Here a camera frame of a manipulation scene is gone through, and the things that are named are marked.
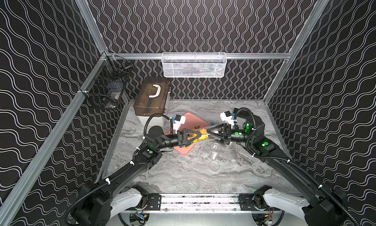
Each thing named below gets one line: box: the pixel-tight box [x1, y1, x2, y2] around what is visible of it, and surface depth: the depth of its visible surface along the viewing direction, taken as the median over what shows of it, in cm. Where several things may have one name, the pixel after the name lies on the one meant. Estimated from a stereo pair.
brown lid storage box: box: [133, 76, 171, 127], surface depth 104 cm
